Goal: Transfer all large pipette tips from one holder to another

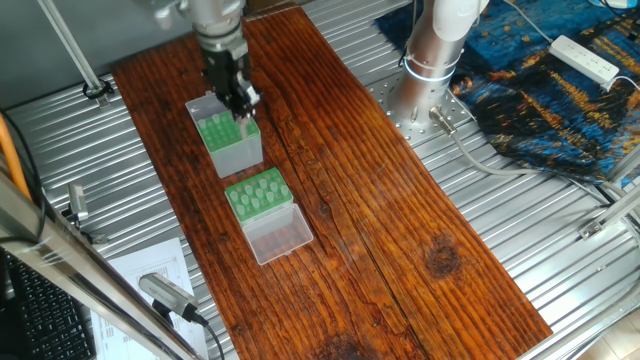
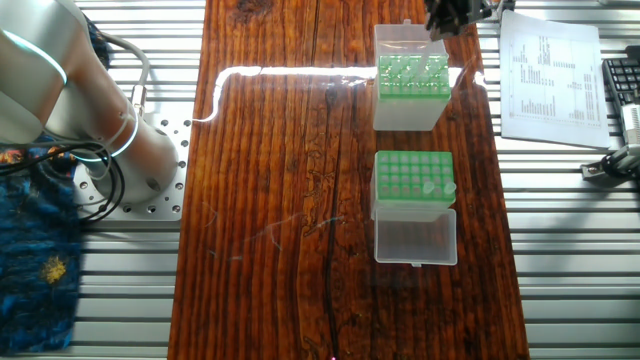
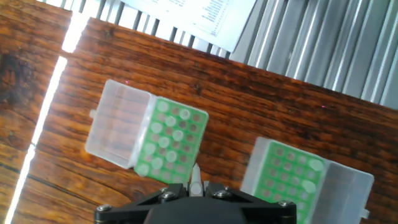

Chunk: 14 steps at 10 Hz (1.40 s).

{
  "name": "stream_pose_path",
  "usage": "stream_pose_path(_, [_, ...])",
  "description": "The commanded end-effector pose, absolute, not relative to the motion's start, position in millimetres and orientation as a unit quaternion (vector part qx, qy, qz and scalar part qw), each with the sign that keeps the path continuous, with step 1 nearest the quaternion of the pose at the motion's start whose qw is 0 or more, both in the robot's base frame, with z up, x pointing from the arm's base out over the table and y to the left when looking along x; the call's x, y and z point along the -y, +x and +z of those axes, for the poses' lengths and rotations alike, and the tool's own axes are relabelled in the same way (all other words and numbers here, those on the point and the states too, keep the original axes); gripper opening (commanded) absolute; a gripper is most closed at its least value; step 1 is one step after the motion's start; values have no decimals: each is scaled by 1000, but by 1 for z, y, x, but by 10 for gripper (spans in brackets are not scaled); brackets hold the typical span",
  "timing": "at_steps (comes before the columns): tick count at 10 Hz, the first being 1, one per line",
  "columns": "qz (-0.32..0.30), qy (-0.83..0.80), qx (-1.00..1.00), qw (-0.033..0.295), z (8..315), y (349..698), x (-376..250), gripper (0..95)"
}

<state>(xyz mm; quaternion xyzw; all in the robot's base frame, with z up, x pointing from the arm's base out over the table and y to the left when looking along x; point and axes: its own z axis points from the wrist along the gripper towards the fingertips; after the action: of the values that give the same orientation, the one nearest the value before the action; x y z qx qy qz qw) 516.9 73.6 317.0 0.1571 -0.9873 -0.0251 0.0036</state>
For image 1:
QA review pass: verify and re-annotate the tall green pipette tip holder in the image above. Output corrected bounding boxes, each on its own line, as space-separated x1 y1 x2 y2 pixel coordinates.
185 93 264 179

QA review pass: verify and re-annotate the black keyboard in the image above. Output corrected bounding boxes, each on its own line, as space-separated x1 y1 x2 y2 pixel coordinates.
0 245 96 360

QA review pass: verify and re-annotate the diagonal aluminium frame beam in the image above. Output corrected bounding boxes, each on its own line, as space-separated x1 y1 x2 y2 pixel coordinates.
0 180 201 360

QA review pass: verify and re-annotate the silver cylindrical camera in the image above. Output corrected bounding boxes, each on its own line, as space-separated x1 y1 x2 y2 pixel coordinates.
138 272 209 326

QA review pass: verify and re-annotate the blue patterned cloth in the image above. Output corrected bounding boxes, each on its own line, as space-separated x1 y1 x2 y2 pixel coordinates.
375 0 640 186

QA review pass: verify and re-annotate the small metal corner bracket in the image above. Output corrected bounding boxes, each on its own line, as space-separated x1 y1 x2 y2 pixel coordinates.
65 183 96 236

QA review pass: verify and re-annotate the silver frame bracket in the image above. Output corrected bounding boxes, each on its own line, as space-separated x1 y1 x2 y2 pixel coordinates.
578 180 640 241

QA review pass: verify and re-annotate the black camera cable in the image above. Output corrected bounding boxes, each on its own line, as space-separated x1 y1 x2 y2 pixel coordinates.
185 300 233 360

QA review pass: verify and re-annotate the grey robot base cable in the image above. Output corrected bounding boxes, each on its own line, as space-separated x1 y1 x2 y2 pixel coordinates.
430 105 640 186

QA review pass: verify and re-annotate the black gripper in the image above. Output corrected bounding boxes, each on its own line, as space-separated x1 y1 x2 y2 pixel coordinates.
203 45 263 119

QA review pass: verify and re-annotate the silver pole with clamp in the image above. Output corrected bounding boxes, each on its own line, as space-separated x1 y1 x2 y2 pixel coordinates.
38 0 116 101

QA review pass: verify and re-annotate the brown wooden board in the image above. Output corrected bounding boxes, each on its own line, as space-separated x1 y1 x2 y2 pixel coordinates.
110 8 554 360

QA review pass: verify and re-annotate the white power strip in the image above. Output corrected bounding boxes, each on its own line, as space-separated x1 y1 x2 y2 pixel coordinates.
548 35 621 86

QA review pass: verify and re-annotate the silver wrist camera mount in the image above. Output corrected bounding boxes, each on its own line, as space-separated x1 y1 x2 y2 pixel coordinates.
150 0 193 27

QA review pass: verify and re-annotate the printed white paper sheet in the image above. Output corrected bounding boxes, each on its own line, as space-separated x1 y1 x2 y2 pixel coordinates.
95 235 216 360

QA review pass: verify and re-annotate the yellow pole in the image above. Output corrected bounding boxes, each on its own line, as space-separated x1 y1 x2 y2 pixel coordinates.
0 108 33 201

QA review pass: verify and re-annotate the white power strip cable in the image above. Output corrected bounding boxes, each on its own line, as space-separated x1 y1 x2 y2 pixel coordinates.
497 0 556 46

